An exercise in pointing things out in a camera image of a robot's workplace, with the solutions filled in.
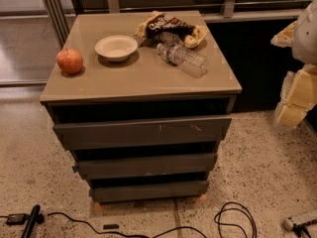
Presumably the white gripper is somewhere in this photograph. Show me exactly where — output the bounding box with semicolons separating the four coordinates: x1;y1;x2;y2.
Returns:
270;21;317;129

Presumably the grey drawer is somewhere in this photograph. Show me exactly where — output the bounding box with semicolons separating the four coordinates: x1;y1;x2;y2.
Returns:
89;180;209;202
53;116;231;150
77;153;217;179

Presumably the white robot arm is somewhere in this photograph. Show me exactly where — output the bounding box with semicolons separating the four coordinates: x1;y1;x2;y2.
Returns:
270;0;317;129

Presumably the grey top drawer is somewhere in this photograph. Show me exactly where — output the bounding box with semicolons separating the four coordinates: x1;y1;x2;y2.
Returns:
53;116;231;150

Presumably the grey bottom drawer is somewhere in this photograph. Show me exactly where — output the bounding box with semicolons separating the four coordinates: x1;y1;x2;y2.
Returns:
89;180;209;202

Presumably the grey drawer cabinet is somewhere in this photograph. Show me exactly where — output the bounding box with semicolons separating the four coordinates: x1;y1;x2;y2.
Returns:
39;10;243;204

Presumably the clear plastic water bottle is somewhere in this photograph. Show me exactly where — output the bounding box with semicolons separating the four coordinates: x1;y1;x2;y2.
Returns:
157;43;208;78

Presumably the brown chip bag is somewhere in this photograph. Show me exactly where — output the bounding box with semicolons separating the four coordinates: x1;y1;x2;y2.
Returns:
135;11;207;49

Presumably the white power strip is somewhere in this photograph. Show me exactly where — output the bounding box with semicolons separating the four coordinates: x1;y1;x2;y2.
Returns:
282;209;317;232

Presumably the white paper bowl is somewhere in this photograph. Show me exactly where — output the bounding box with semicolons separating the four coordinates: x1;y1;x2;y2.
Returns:
95;35;138;62

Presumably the red apple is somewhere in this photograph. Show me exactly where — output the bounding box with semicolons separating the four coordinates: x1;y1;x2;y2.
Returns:
56;49;83;74

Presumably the blue tape piece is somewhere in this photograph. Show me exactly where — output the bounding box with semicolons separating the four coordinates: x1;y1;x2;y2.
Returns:
72;166;78;173

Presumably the small black floor block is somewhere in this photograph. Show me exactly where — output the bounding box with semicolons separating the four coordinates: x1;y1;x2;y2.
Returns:
103;224;120;230

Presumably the black bar device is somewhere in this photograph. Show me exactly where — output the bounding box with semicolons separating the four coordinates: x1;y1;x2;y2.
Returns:
21;204;45;238

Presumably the black power adapter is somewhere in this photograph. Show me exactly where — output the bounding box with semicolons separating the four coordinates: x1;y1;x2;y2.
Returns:
6;213;29;225

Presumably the coiled black cable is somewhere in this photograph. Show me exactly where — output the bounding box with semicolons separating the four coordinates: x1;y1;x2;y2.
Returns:
213;201;258;238

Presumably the metal railing frame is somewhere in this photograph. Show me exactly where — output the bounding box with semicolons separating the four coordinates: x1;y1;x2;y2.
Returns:
43;0;312;43

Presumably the black floor cable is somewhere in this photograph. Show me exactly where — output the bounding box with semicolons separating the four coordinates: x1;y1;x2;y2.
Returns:
47;211;208;238

